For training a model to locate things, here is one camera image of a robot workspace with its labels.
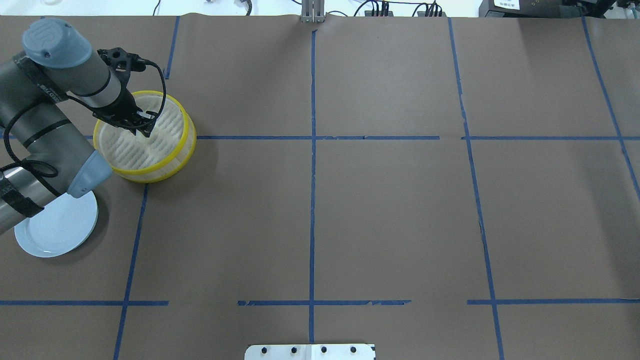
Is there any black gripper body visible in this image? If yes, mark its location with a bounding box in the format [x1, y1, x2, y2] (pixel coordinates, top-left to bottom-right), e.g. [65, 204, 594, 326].
[93, 89, 142, 132]

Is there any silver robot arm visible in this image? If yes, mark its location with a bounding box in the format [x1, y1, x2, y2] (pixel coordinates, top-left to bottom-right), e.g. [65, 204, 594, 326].
[0, 18, 162, 233]

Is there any yellow rimmed bamboo steamer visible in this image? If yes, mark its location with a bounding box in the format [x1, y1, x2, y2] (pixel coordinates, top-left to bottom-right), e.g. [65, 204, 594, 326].
[93, 95, 197, 183]

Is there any light blue round plate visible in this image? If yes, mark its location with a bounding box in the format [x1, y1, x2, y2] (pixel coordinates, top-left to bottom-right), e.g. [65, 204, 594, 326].
[13, 191, 99, 258]

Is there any black box with label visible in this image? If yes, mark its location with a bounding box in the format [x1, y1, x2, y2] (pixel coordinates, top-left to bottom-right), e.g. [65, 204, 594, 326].
[478, 0, 563, 19]

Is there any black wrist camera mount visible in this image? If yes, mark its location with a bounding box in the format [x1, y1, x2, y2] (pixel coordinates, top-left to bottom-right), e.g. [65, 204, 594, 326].
[97, 47, 147, 75]

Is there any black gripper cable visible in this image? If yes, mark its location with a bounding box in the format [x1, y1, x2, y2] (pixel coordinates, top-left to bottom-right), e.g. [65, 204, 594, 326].
[131, 59, 168, 126]

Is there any aluminium frame post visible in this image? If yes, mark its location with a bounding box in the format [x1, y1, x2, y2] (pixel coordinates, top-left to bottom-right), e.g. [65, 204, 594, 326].
[298, 0, 326, 24]

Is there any white camera mast base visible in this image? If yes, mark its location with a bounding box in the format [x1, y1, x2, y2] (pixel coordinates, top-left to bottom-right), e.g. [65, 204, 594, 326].
[244, 343, 377, 360]

